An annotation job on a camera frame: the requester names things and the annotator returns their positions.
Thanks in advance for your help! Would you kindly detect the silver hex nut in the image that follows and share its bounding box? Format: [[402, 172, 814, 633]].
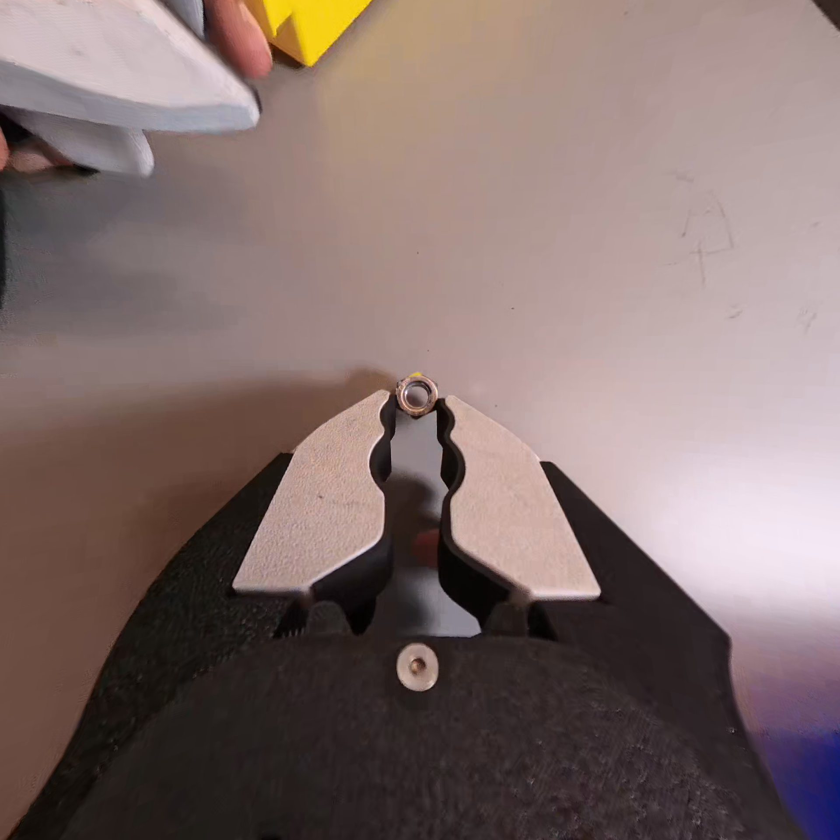
[[395, 373, 439, 419]]

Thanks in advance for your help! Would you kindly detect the yellow plastic bin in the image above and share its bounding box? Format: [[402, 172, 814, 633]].
[[246, 0, 375, 67]]

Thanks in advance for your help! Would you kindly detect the blue plastic bin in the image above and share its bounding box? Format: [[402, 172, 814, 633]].
[[748, 715, 840, 840]]

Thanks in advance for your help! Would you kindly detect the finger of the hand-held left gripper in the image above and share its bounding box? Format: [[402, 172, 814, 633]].
[[0, 0, 262, 133], [0, 105, 156, 179]]

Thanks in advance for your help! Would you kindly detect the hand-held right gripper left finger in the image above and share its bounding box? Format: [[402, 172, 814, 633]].
[[231, 389, 396, 608]]

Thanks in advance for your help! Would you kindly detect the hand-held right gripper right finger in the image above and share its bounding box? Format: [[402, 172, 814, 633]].
[[438, 395, 602, 611]]

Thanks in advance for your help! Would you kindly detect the person's left hand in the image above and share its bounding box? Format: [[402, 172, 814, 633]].
[[203, 0, 273, 80]]

